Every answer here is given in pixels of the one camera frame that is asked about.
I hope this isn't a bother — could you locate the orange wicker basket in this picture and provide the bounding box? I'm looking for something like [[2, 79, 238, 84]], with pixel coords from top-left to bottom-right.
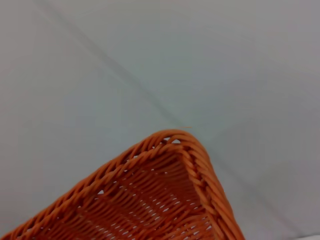
[[0, 128, 247, 240]]

